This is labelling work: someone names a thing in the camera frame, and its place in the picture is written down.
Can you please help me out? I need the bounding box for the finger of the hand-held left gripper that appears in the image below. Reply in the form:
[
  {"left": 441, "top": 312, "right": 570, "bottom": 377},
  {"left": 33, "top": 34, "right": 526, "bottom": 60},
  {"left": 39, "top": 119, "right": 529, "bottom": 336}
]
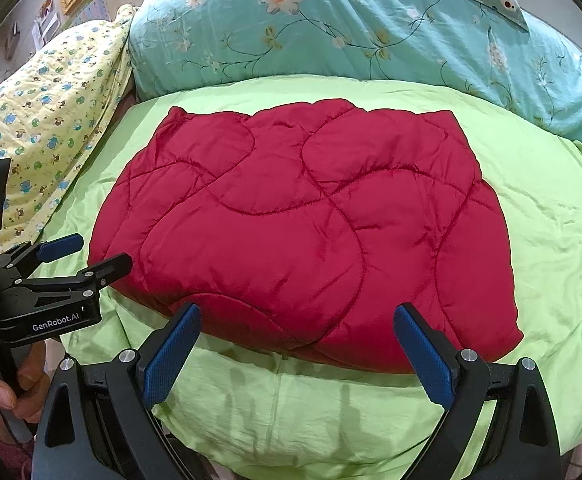
[
  {"left": 0, "top": 233, "right": 84, "bottom": 281},
  {"left": 8, "top": 253, "right": 133, "bottom": 311}
]

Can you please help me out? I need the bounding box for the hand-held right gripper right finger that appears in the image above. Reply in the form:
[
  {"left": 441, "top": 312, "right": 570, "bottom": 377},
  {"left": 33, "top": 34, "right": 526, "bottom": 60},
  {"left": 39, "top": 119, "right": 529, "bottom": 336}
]
[{"left": 393, "top": 302, "right": 564, "bottom": 480}]

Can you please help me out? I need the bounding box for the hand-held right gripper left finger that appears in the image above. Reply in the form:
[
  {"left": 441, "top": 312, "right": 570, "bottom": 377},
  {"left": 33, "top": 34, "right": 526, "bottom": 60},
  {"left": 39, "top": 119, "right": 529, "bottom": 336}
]
[{"left": 31, "top": 302, "right": 202, "bottom": 480}]

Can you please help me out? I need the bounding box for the red puffer jacket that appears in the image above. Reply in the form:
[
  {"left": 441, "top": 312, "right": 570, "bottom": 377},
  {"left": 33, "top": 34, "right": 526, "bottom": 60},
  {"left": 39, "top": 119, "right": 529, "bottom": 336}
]
[{"left": 87, "top": 97, "right": 526, "bottom": 375}]

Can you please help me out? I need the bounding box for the person's left forearm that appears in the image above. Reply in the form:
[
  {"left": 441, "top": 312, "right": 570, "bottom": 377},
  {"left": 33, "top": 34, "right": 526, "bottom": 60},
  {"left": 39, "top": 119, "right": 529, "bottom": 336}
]
[{"left": 0, "top": 400, "right": 36, "bottom": 480}]

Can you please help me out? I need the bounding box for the yellow animal print blanket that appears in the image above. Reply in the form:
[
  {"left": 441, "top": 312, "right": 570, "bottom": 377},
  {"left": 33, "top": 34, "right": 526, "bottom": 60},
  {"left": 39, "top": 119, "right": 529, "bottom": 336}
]
[{"left": 0, "top": 4, "right": 136, "bottom": 251}]

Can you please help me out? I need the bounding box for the light green blanket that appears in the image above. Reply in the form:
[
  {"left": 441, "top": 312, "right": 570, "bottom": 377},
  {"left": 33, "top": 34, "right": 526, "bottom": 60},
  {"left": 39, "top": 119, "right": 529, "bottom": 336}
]
[{"left": 36, "top": 74, "right": 582, "bottom": 480}]

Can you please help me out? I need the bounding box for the teal floral quilt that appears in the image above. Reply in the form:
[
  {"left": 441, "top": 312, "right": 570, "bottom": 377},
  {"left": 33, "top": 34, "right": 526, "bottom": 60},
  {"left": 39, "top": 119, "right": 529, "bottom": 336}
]
[{"left": 128, "top": 0, "right": 582, "bottom": 211}]

